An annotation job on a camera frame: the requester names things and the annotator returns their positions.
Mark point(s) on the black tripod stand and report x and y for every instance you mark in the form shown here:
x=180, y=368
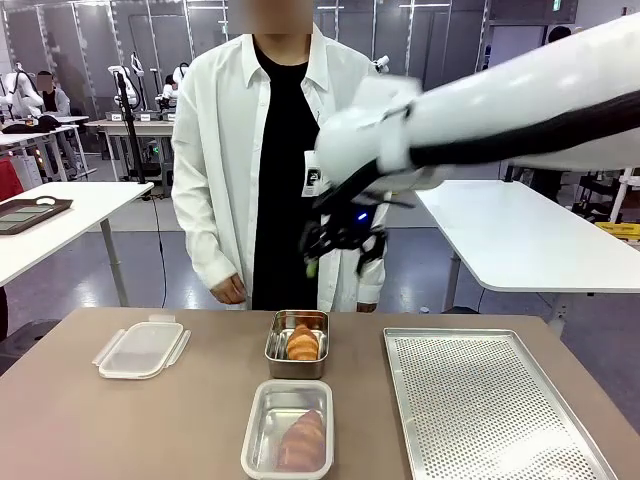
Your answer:
x=131, y=130

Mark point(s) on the white table with rounded corners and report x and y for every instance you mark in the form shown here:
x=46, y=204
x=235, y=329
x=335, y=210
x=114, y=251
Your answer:
x=520, y=235

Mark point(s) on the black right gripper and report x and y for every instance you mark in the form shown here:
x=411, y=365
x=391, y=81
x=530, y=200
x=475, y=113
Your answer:
x=350, y=222

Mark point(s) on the golden brown croissant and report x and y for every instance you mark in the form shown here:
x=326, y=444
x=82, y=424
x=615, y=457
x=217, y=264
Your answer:
x=301, y=344
x=302, y=442

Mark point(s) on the grey background work table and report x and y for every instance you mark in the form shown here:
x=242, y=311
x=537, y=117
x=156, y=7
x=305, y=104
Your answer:
x=130, y=127

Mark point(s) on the person's right forearm white sleeve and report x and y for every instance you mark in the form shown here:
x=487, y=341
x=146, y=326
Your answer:
x=205, y=230

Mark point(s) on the seated person in background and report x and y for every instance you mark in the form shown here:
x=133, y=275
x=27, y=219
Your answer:
x=51, y=95

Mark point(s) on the white name badge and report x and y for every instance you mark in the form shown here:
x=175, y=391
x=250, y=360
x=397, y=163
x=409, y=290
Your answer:
x=313, y=174

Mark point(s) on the person's right hand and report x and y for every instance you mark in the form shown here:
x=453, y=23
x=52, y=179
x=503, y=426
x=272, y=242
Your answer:
x=229, y=290

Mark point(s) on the person's left forearm white sleeve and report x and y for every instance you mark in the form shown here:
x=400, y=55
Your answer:
x=372, y=285

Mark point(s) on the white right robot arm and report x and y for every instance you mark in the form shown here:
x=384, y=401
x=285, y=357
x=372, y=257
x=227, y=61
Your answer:
x=500, y=95

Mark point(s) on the steel container with pale rim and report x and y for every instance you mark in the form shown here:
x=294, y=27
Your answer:
x=287, y=430

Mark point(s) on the small steel container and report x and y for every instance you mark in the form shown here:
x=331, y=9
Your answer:
x=297, y=345

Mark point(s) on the white table holding brown tray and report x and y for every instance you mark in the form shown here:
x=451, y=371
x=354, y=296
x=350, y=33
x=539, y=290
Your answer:
x=70, y=220

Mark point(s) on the white background work table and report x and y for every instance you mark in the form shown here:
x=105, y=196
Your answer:
x=45, y=142

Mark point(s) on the translucent plastic container lid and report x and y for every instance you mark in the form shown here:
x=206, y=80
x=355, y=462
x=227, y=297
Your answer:
x=142, y=349

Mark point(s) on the red chair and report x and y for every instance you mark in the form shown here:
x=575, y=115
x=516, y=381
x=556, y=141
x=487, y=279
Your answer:
x=9, y=179

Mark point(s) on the dark brown serving tray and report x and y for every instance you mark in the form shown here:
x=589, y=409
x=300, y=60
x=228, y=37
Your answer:
x=30, y=215

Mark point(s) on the person in white shirt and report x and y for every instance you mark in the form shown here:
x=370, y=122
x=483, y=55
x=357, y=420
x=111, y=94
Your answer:
x=225, y=165

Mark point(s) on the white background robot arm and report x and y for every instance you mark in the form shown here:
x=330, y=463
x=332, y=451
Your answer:
x=20, y=90
x=172, y=87
x=129, y=80

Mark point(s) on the perforated aluminium baking tray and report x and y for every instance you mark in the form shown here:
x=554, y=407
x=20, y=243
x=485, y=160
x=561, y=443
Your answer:
x=485, y=405

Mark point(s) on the yellow black striped object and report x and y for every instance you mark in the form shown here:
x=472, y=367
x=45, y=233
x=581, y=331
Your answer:
x=620, y=232

